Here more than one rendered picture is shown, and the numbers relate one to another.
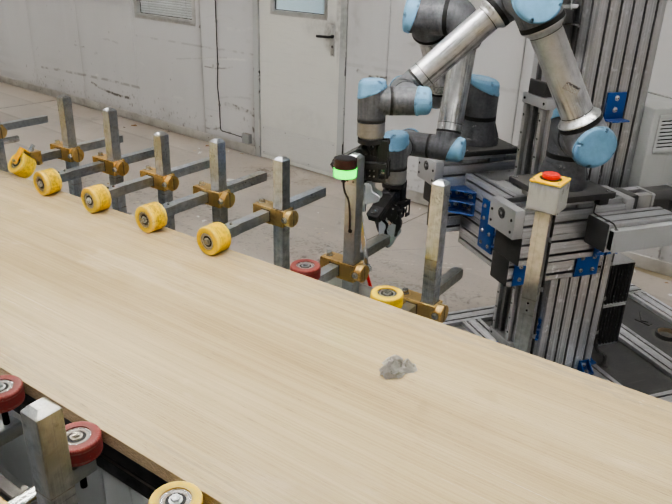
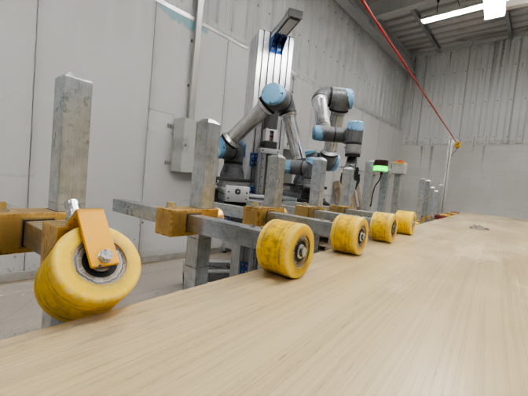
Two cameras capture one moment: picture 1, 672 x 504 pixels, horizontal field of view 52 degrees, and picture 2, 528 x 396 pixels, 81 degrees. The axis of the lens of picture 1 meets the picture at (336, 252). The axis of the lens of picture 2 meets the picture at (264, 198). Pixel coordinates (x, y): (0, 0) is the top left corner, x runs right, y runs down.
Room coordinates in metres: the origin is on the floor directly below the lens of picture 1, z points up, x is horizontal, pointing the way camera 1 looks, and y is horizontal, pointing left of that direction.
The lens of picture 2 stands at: (2.13, 1.41, 1.04)
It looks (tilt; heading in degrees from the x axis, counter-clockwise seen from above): 3 degrees down; 273
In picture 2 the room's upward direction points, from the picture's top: 5 degrees clockwise
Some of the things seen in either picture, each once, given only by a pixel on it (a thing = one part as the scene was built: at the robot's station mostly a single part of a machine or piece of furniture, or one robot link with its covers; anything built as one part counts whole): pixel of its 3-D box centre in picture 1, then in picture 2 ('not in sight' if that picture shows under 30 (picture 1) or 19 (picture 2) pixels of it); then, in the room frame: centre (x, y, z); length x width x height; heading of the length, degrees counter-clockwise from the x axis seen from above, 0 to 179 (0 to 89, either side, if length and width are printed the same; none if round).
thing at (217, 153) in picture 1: (220, 213); (313, 229); (2.01, 0.37, 0.89); 0.03 x 0.03 x 0.48; 56
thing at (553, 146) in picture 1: (571, 129); (307, 159); (1.96, -0.67, 1.21); 0.13 x 0.12 x 0.14; 3
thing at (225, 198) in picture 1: (214, 195); (311, 213); (2.02, 0.39, 0.95); 0.13 x 0.06 x 0.05; 56
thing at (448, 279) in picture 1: (422, 299); not in sight; (1.64, -0.24, 0.80); 0.43 x 0.03 x 0.04; 146
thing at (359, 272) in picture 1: (343, 267); not in sight; (1.73, -0.02, 0.85); 0.13 x 0.06 x 0.05; 56
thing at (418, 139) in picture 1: (411, 143); (295, 167); (2.06, -0.22, 1.12); 0.11 x 0.11 x 0.08; 68
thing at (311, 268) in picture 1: (305, 282); not in sight; (1.61, 0.08, 0.85); 0.08 x 0.08 x 0.11
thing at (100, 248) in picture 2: (25, 159); (84, 250); (2.32, 1.11, 0.95); 0.10 x 0.04 x 0.10; 146
